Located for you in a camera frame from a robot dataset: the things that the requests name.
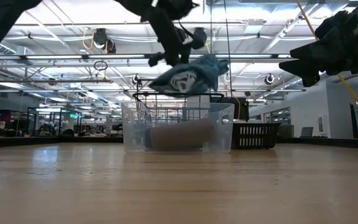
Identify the small black plastic basket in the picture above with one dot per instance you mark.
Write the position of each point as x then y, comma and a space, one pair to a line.
253, 135

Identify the blue patterned cloth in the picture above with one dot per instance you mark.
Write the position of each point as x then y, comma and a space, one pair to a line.
204, 74

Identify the tan bandage roll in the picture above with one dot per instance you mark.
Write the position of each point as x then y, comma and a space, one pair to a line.
182, 133

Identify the black bandage roll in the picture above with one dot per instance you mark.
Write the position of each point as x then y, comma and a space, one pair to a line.
147, 138

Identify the clear plastic bin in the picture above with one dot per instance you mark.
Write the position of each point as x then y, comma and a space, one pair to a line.
132, 130

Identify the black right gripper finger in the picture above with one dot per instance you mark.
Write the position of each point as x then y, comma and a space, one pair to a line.
340, 26
319, 59

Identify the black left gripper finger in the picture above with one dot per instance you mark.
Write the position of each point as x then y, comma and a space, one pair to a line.
196, 39
168, 37

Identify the gray laptop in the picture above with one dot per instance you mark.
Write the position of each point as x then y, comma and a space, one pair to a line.
306, 132

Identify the long ceiling light strip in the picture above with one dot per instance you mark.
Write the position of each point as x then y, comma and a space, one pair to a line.
57, 57

